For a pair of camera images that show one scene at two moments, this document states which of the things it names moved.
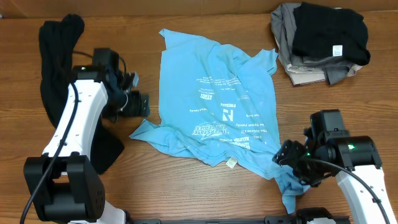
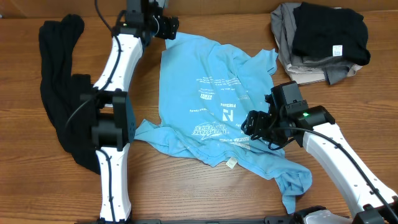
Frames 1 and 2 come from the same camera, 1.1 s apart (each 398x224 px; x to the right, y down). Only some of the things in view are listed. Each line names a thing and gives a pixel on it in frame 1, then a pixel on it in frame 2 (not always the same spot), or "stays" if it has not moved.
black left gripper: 138,107 -> 168,24
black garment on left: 57,41 stays
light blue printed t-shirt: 216,107 stays
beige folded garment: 300,75 stays
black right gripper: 289,157 -> 255,122
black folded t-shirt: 322,32 stays
